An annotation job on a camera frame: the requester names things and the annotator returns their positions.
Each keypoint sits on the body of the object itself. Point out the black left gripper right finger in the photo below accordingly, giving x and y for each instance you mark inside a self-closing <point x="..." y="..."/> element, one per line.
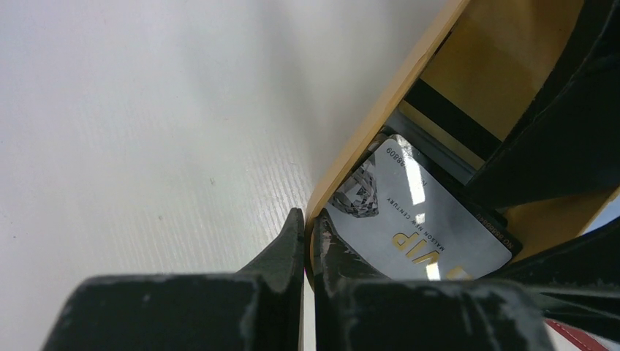
<point x="357" y="308"/>

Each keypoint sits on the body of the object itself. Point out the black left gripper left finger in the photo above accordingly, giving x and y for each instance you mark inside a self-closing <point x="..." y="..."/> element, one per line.
<point x="259" y="307"/>

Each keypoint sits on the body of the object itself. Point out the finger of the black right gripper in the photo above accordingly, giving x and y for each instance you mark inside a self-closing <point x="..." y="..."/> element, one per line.
<point x="567" y="141"/>
<point x="576" y="282"/>

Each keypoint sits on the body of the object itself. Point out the red leather card holder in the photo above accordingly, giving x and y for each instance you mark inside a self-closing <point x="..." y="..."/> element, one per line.
<point x="564" y="337"/>

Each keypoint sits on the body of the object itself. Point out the silver VIP card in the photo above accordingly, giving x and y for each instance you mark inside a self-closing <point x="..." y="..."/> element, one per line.
<point x="404" y="223"/>

